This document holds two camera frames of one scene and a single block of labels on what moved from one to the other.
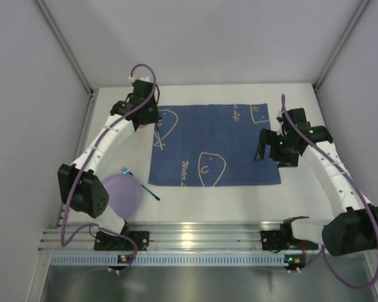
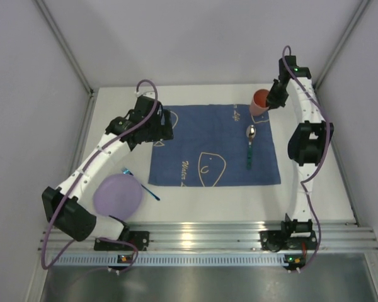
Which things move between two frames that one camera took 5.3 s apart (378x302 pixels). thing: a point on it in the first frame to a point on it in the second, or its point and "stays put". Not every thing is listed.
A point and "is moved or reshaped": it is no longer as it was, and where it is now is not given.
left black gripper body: [149, 116] to [166, 124]
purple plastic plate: [125, 194] stays put
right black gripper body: [269, 145] to [274, 95]
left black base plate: [105, 242] stays put
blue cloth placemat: [211, 145] stays put
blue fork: [126, 170] stays put
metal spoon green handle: [159, 123] is moved or reshaped
